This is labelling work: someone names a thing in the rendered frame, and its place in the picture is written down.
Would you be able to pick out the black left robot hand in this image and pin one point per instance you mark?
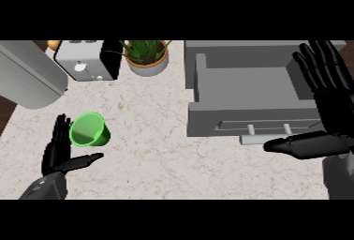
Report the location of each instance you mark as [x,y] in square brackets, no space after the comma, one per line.
[57,151]

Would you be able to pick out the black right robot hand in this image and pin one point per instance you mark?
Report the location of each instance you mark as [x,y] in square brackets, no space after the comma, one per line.
[331,93]

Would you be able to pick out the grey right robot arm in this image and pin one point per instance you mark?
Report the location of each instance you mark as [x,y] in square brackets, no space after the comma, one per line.
[337,176]

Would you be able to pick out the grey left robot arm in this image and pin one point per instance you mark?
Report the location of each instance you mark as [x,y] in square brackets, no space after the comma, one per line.
[44,187]

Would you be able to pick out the green cup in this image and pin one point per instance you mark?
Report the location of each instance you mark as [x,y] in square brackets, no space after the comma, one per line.
[88,129]

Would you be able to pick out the grey drawer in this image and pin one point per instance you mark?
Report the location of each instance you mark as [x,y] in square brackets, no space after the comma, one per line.
[250,103]

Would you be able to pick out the grey drawer cabinet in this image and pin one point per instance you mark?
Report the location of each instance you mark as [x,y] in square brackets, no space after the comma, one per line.
[250,51]

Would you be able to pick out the large grey rounded appliance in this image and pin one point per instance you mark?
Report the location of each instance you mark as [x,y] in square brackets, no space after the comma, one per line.
[28,73]

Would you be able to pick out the silver and black toaster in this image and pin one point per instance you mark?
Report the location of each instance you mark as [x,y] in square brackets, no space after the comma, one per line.
[87,59]

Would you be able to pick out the orange round object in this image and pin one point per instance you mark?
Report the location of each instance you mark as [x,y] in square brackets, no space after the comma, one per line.
[53,44]

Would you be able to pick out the potted green plant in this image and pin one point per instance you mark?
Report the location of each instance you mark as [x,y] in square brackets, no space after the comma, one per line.
[146,57]

